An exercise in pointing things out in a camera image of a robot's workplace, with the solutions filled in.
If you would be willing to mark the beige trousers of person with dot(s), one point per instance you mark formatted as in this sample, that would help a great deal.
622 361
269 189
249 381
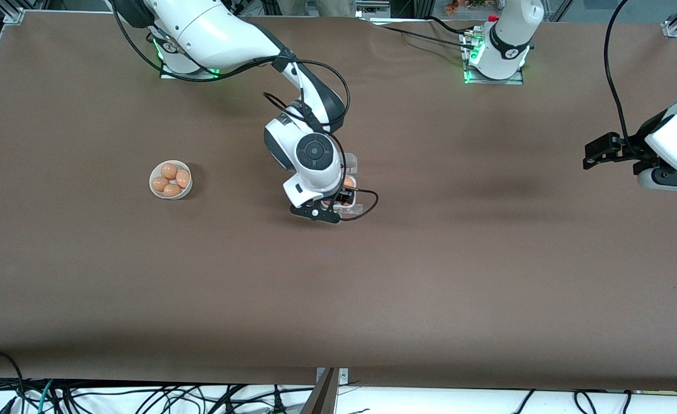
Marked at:
315 7

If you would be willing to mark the dark metal post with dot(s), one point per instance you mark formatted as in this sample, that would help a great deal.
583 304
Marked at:
321 394

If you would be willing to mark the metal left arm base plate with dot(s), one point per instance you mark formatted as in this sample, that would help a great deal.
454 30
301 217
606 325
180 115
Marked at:
511 80

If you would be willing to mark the white round bowl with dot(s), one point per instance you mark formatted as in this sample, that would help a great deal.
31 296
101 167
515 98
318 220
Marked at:
186 192

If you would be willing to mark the clear plastic egg box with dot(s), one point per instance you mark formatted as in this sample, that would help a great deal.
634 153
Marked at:
352 164

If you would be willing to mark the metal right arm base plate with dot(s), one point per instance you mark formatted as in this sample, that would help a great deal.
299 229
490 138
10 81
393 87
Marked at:
171 75

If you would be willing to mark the brown egg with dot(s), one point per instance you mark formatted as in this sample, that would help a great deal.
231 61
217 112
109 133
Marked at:
160 183
329 202
172 190
183 178
169 171
349 183

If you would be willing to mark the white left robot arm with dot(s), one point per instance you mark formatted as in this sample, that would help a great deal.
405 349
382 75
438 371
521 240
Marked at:
505 34

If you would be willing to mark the small metal bracket plate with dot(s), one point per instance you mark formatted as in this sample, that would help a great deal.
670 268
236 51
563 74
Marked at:
343 376

